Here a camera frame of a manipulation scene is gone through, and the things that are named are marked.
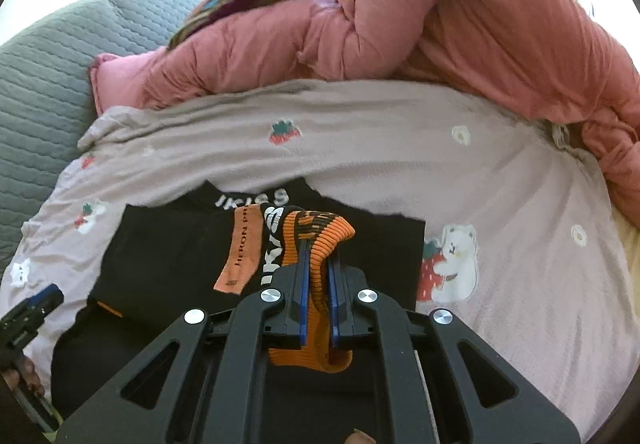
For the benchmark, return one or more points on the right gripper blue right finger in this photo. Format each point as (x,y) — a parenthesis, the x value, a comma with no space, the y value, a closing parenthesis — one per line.
(334,298)

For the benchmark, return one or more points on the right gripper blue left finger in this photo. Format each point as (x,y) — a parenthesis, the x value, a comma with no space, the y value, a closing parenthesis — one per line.
(303,271)

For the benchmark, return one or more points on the orange black knit sock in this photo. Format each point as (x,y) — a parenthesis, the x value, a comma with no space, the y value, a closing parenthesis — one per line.
(323,231)

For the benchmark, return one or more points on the black sock with orange labels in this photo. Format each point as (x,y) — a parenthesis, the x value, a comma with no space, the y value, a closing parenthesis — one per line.
(250,245)

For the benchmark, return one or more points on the black garment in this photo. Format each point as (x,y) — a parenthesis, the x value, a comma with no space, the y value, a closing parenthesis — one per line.
(159,264)

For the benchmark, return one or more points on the person's left hand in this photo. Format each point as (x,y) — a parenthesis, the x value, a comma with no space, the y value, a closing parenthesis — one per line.
(23,370)

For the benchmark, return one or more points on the person's right hand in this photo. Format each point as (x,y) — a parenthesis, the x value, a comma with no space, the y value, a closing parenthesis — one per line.
(359,437)

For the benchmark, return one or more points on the pink cartoon print bedsheet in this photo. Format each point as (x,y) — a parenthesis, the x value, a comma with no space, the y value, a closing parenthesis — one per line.
(521,223)

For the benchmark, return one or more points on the grey quilted mattress cover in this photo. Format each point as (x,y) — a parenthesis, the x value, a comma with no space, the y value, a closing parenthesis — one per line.
(46,95)

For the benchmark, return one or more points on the pink rumpled duvet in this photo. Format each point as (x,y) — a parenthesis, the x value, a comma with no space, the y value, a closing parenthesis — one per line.
(542,59)

